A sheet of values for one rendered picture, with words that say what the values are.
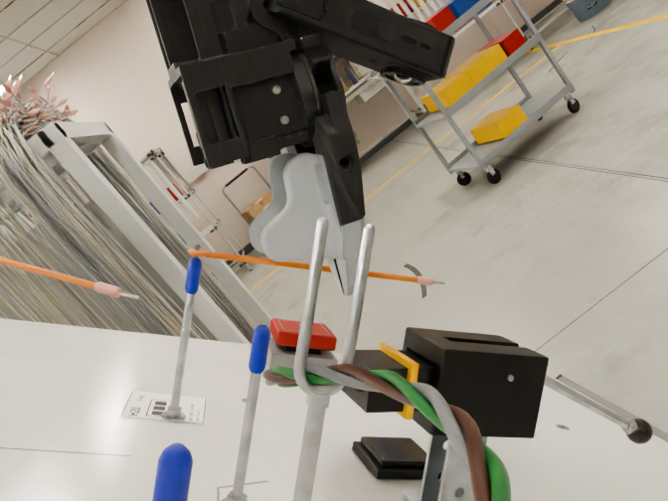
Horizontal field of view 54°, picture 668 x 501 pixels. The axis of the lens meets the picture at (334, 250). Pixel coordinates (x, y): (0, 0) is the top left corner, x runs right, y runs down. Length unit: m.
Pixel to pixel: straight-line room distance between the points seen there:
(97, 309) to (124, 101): 7.59
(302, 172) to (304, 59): 0.06
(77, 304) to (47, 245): 0.10
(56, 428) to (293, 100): 0.22
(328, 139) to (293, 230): 0.06
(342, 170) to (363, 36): 0.08
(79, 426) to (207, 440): 0.07
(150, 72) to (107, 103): 0.66
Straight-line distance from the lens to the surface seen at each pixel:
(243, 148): 0.34
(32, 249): 1.07
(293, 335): 0.53
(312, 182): 0.37
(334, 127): 0.35
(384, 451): 0.39
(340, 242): 0.37
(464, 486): 0.34
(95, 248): 1.00
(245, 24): 0.37
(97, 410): 0.43
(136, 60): 8.60
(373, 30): 0.38
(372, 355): 0.31
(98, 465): 0.36
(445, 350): 0.30
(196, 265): 0.40
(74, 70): 8.75
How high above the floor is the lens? 1.26
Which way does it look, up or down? 13 degrees down
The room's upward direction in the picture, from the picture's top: 39 degrees counter-clockwise
